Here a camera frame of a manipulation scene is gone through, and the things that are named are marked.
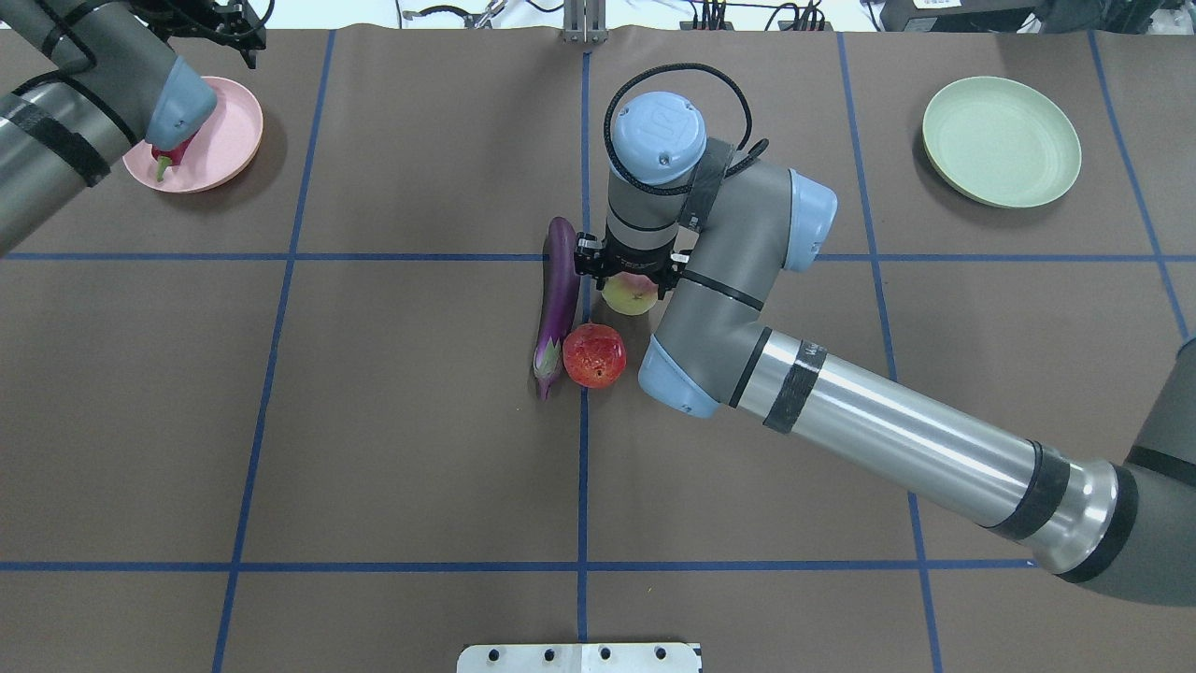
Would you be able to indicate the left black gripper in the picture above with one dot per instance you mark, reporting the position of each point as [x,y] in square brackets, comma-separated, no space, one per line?
[227,25]

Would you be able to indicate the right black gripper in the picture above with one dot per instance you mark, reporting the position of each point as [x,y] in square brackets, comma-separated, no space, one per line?
[589,259]

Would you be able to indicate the purple eggplant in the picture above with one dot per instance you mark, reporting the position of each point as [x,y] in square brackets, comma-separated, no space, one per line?
[559,305]

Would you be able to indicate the pink yellow peach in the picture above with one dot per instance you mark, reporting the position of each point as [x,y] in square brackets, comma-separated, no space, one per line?
[630,294]

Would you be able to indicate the red pomegranate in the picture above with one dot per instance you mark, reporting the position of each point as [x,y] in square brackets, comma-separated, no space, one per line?
[594,355]

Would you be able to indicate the red chili pepper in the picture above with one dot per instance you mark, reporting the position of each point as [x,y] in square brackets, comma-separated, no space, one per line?
[165,159]

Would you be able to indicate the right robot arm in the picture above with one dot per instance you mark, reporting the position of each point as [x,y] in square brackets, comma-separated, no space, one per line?
[715,226]

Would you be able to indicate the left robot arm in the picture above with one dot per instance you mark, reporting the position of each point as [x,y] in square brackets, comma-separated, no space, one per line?
[116,82]

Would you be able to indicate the pink plate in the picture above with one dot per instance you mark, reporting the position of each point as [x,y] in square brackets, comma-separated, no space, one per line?
[227,143]

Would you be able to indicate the light green plate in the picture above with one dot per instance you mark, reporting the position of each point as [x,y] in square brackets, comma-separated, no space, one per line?
[1001,143]

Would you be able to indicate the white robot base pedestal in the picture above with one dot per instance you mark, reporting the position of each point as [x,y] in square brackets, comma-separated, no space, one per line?
[582,657]

